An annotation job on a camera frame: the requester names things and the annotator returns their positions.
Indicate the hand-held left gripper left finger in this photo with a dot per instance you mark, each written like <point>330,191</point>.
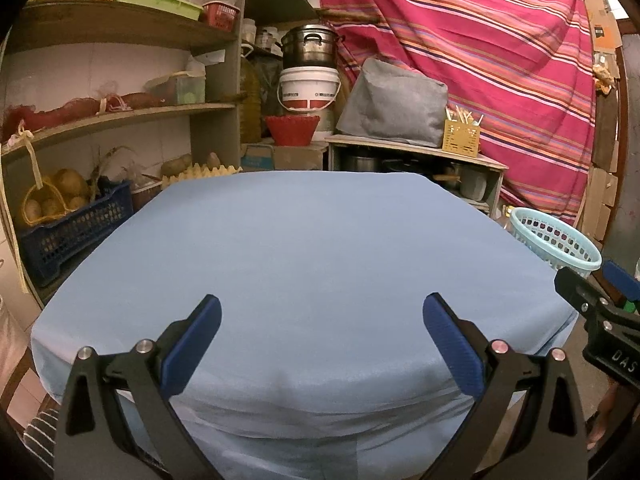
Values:
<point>195,347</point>

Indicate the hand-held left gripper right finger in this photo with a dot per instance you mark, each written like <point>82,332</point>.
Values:
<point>452,347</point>

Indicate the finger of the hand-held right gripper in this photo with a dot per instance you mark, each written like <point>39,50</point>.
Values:
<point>575,287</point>
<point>620,280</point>

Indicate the light blue plastic basket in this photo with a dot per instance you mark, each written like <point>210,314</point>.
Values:
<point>550,240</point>

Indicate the person's leg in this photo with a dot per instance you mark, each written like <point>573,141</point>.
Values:
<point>600,415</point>

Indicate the low wooden shelf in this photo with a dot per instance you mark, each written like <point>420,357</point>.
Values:
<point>493,185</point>

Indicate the light blue tablecloth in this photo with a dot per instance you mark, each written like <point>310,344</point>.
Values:
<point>300,260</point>

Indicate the grey plastic container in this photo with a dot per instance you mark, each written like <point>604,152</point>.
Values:
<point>472,182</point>

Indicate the dark blue plastic crate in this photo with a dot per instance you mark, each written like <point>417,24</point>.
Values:
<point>75,235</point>

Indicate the yellow egg tray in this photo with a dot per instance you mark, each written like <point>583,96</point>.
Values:
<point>200,174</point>

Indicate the striped black white cloth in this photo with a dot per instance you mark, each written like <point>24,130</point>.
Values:
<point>42,437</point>

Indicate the yellow utensil holder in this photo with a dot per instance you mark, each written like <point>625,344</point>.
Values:
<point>460,140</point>

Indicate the black wok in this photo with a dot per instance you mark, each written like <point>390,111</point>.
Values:
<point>406,166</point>

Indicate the blue white carton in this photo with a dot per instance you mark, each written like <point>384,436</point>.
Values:
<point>257,157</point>

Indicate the bundle of chopsticks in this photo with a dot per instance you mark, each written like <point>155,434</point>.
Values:
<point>465,116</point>

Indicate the small metal pot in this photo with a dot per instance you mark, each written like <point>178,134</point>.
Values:
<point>361,163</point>

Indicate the small cardboard box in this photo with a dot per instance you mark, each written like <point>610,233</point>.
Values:
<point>300,156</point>

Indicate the red plastic basket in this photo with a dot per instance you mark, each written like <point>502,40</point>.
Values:
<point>292,131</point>

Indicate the red striped cloth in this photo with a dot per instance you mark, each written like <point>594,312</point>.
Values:
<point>475,60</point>

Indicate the grey fabric bag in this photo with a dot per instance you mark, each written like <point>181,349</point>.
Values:
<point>390,105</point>

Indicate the flattened cardboard sheets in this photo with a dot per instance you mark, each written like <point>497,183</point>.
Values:
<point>602,30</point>

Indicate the yellow oil jug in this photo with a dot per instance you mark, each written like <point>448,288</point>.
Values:
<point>250,100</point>

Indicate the clear plastic box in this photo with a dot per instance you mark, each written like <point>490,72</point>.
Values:
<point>182,89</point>

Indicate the red mesh bag sweet potatoes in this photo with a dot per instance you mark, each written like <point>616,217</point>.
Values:
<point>75,108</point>

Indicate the white plastic bucket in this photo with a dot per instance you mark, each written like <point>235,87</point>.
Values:
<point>307,90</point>

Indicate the metal stock pot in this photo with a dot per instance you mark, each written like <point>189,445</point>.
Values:
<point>310,47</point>

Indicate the tall wooden shelf unit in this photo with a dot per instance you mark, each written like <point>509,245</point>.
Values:
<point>115,27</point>

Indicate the small red basket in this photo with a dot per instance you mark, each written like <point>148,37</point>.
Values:
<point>220,14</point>

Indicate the green plastic tray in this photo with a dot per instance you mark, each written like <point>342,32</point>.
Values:
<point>160,2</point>

